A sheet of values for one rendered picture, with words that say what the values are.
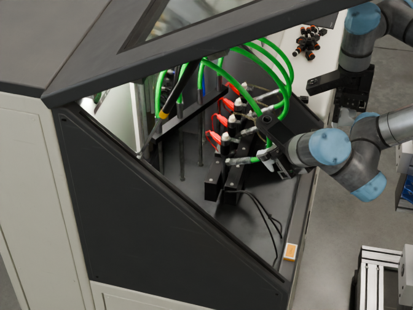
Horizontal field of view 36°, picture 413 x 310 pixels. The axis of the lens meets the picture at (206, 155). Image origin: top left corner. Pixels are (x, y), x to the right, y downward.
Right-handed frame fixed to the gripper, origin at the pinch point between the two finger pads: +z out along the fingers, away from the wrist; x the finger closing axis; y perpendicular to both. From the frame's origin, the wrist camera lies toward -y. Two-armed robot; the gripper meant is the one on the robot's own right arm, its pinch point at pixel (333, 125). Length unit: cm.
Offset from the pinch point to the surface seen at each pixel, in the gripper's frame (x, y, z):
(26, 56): -26, -70, -26
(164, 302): -35, -38, 46
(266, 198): 6.9, -16.6, 40.7
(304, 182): 5.3, -5.3, 28.8
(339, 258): 55, 13, 124
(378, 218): 84, 29, 124
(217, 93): 21.8, -36.9, 13.7
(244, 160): -12.7, -20.9, 6.4
